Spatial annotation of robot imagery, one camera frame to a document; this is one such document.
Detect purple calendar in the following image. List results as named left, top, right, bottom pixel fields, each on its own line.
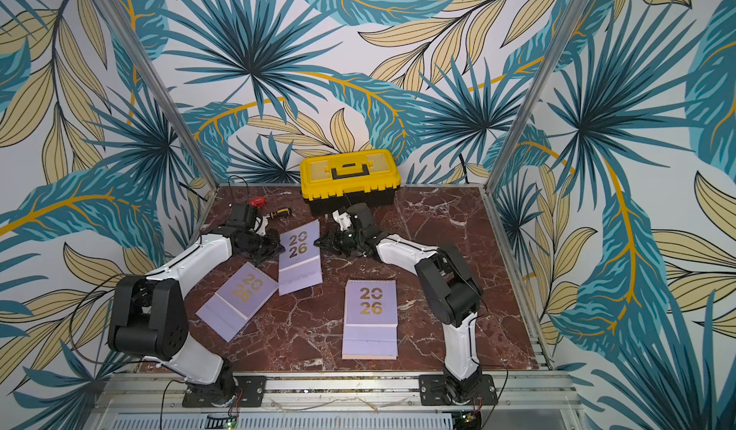
left=342, top=280, right=398, bottom=360
left=197, top=263, right=278, bottom=342
left=278, top=220, right=323, bottom=296

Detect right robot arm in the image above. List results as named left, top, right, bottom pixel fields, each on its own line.
left=315, top=203, right=483, bottom=404

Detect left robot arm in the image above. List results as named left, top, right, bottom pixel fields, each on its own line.
left=107, top=197, right=284, bottom=407

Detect red clamp tool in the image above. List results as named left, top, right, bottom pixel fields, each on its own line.
left=248, top=196, right=266, bottom=208

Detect yellow black screwdriver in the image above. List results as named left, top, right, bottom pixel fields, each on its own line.
left=266, top=208, right=291, bottom=219

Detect yellow black toolbox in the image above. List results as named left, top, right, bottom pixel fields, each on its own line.
left=300, top=149, right=401, bottom=217

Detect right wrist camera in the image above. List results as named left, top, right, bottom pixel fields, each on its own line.
left=332, top=211, right=353, bottom=232

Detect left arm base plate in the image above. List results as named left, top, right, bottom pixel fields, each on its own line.
left=182, top=374, right=266, bottom=408

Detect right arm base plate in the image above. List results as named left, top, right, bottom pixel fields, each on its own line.
left=418, top=374, right=498, bottom=406

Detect aluminium front rail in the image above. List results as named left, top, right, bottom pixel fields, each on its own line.
left=85, top=370, right=590, bottom=429

